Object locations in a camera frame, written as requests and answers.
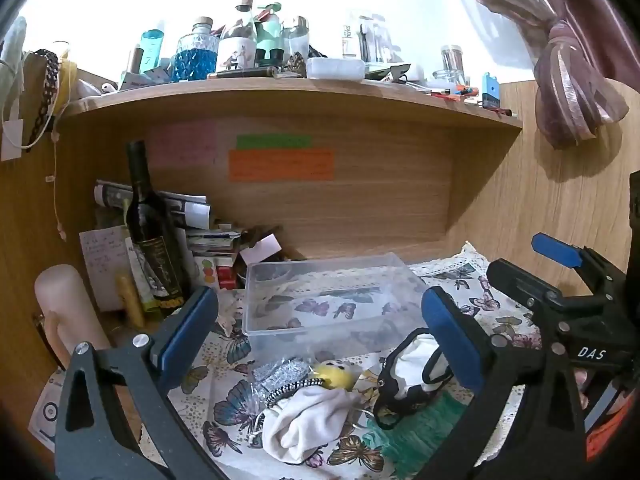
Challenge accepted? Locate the green knitted cloth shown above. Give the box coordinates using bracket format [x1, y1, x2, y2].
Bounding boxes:
[361, 391, 466, 479]

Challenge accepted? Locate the black white fabric mask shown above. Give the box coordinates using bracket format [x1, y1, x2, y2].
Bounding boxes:
[372, 328, 454, 430]

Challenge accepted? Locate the silver glitter pouch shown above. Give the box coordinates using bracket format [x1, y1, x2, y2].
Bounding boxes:
[250, 358, 312, 401]

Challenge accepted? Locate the black white braided headband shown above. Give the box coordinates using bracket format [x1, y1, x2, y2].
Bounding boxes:
[262, 377, 326, 408]

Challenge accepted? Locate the yellow white plush toy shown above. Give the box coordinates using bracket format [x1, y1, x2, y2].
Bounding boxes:
[312, 360, 361, 391]

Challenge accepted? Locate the white sock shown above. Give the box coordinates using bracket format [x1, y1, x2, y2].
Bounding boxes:
[262, 386, 360, 465]

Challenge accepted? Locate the beige slim candle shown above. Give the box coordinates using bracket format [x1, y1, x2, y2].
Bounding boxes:
[115, 273, 145, 328]

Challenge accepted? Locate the handwritten white note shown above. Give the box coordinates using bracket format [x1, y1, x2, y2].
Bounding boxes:
[79, 226, 129, 312]

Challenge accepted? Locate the traffic light card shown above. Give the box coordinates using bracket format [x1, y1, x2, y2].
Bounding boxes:
[194, 256, 219, 289]

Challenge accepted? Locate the mauve tied curtain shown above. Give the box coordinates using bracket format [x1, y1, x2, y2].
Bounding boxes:
[477, 0, 639, 150]

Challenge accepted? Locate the clear plastic storage box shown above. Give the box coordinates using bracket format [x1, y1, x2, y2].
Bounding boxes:
[242, 252, 426, 364]

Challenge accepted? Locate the dark wine bottle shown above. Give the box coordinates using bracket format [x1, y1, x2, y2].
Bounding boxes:
[126, 141, 192, 316]

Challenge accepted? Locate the wooden shelf board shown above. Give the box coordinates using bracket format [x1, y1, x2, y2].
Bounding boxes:
[60, 78, 522, 131]

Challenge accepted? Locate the stack of magazines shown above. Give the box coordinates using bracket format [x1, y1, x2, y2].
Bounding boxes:
[94, 180, 243, 266]

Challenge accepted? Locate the pink white small box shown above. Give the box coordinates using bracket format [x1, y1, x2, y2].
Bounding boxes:
[240, 234, 282, 266]

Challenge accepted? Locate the white plastic case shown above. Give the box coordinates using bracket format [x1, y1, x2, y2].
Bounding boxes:
[306, 58, 366, 81]

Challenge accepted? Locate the green sticky note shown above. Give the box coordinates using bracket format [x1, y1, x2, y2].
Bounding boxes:
[235, 133, 312, 150]

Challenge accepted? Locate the orange sticky note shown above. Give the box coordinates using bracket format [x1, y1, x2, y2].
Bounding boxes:
[228, 148, 335, 182]

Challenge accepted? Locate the pink sticky note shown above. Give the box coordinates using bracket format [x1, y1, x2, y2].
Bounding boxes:
[145, 120, 217, 169]

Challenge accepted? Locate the white illustrated mug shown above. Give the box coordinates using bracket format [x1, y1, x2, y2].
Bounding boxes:
[216, 37, 256, 73]

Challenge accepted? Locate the blue liquid glass bottle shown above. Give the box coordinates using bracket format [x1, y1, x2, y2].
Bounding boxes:
[171, 16, 219, 82]

